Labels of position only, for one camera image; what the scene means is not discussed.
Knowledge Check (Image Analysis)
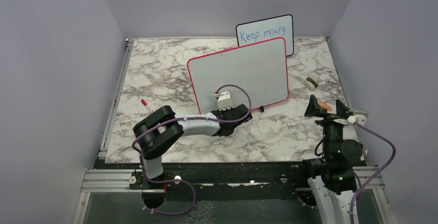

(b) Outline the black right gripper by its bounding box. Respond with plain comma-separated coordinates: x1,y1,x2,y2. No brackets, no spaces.
305,94,349,158

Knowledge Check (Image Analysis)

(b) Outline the red framed whiteboard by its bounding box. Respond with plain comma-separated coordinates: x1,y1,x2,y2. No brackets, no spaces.
186,37,289,114

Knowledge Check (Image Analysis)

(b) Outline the red capped white marker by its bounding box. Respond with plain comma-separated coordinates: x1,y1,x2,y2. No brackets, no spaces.
141,99,152,113

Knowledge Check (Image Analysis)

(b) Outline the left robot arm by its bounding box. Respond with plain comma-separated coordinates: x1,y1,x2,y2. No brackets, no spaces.
133,104,252,188

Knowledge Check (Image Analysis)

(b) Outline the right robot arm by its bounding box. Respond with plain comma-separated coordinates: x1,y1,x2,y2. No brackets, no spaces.
298,94,363,223

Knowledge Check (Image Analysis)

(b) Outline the small whiteboard eraser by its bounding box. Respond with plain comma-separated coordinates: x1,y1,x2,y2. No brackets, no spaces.
305,77,319,91

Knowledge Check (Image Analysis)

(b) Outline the black framed written whiteboard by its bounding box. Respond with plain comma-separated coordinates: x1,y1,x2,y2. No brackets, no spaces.
235,14,294,56

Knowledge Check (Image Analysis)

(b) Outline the orange rubber piece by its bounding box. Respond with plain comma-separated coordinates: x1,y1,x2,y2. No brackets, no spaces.
318,100,333,111

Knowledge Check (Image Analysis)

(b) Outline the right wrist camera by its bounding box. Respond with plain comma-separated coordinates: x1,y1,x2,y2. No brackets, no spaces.
347,110,369,125

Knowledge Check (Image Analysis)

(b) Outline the black aluminium base frame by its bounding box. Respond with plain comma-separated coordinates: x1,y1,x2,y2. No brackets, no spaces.
72,161,398,224

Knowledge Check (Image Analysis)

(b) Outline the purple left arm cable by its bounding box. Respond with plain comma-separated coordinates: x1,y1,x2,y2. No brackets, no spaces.
131,84,253,216

